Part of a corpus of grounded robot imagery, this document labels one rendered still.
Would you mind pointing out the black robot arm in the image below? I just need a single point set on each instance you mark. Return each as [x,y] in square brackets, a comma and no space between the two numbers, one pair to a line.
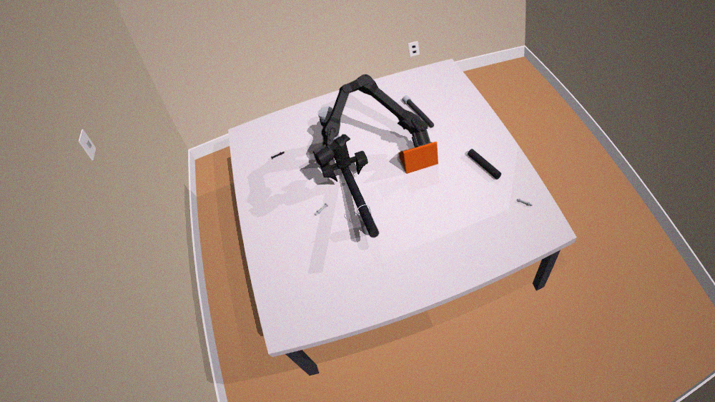
[365,84]

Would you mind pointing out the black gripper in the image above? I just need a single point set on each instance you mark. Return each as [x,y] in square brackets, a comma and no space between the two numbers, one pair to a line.
[344,161]

